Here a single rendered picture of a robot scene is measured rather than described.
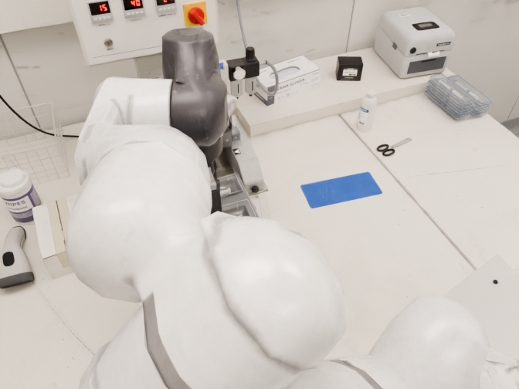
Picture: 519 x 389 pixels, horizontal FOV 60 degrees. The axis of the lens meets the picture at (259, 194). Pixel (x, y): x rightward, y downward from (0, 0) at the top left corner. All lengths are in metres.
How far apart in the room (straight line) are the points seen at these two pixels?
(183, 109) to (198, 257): 0.35
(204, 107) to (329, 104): 1.06
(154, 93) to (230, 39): 1.10
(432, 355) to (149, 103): 0.45
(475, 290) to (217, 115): 0.58
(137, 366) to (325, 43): 1.69
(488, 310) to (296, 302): 0.69
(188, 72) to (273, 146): 0.90
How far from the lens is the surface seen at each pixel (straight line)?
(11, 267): 1.25
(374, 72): 1.84
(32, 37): 1.58
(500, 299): 0.93
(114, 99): 0.62
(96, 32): 1.15
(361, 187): 1.40
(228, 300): 0.27
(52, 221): 1.27
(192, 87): 0.62
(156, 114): 0.62
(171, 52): 0.67
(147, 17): 1.15
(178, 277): 0.30
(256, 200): 1.11
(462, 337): 0.55
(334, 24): 1.88
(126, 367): 0.33
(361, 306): 1.15
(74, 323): 1.18
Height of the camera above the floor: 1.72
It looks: 47 degrees down
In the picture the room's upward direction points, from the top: straight up
